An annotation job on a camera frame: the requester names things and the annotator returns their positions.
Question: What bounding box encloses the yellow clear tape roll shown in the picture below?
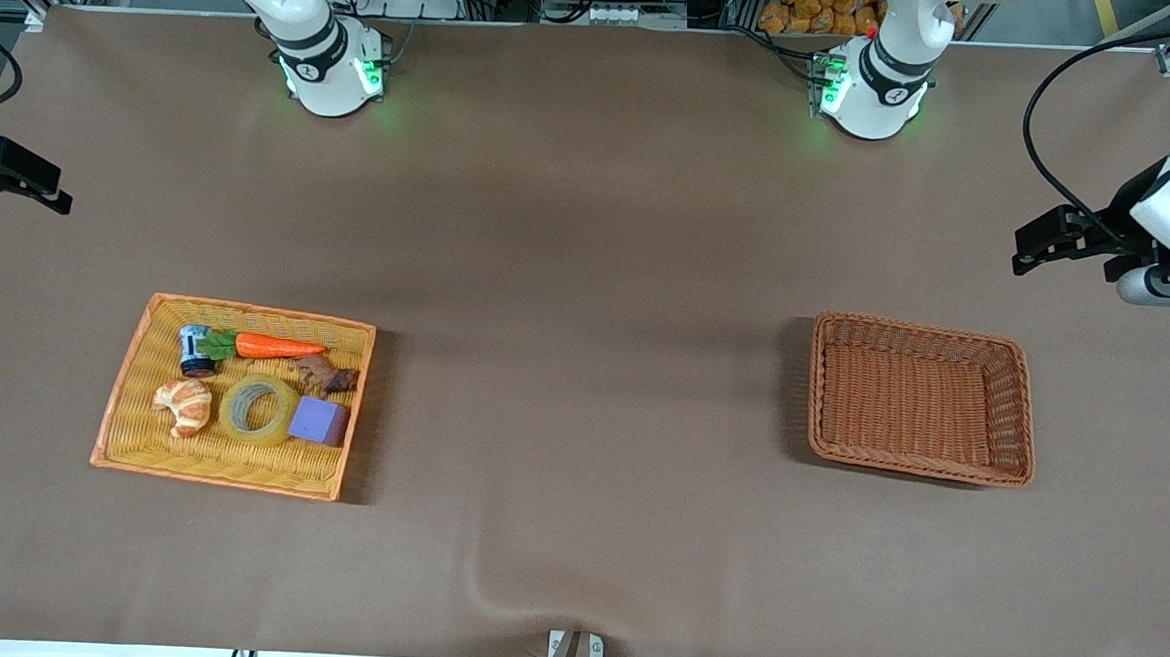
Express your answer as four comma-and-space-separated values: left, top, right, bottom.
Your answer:
216, 372, 300, 450

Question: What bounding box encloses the brown wicker basket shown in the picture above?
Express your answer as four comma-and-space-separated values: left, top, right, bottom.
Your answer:
803, 310, 1044, 490

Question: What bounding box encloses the small blue labelled can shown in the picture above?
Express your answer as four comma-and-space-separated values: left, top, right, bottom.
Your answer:
177, 323, 221, 380

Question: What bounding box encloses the toy croissant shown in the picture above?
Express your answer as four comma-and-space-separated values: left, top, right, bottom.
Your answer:
150, 376, 215, 441

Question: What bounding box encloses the orange toy carrot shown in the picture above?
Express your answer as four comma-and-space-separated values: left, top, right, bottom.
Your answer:
198, 328, 328, 368

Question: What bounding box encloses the bag of orange buns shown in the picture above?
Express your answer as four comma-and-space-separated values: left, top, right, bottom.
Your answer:
758, 0, 886, 41

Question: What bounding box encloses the yellow wicker basket orange rim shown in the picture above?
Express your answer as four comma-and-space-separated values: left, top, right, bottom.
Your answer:
88, 289, 379, 504

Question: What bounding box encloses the brown toy lion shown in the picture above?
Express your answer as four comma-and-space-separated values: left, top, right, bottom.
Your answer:
293, 351, 361, 401

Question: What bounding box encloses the purple foam cube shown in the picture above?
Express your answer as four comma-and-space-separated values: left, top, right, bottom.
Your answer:
285, 395, 353, 449

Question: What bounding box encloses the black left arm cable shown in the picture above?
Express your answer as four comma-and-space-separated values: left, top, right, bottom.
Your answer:
1016, 9, 1170, 262

